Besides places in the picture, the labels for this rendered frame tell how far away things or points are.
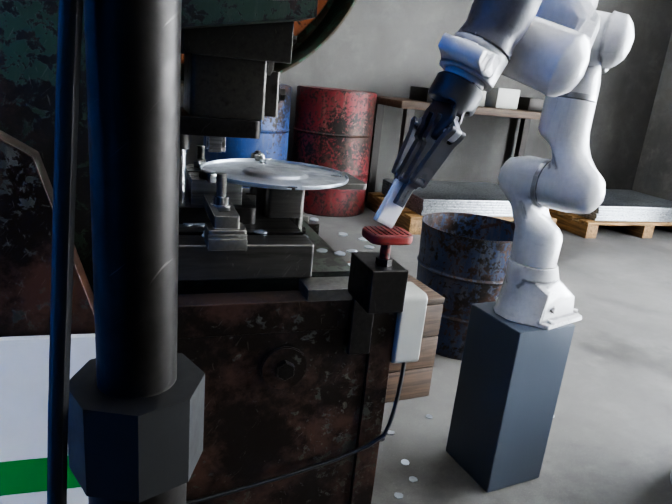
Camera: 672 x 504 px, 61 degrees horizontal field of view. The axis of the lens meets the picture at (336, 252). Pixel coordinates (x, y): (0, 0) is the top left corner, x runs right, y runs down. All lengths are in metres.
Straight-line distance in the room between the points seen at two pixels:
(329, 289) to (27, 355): 0.45
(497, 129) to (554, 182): 4.00
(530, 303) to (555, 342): 0.12
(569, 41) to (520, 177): 0.54
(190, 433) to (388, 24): 4.62
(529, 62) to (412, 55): 3.96
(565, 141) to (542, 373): 0.56
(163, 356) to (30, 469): 0.74
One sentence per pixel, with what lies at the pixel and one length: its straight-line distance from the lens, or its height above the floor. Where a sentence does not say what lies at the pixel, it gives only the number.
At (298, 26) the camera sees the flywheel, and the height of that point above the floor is 1.08.
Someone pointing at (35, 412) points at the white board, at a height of 0.48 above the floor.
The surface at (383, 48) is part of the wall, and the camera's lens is 4.78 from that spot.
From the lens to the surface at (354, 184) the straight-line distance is 1.12.
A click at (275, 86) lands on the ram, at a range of 1.07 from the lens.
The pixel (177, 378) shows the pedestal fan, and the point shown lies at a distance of 0.26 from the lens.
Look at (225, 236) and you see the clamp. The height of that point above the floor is 0.73.
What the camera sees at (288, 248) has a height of 0.70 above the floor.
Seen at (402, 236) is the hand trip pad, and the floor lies 0.76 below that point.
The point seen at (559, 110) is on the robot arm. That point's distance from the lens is 1.38.
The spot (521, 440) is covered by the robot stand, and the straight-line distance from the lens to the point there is 1.60.
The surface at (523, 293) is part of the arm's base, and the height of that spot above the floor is 0.52.
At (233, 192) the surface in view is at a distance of 1.06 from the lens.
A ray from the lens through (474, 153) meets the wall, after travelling 5.26.
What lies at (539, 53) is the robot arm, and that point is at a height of 1.04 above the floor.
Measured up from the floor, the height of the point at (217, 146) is 0.83.
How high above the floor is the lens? 0.98
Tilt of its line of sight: 17 degrees down
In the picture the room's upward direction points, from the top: 6 degrees clockwise
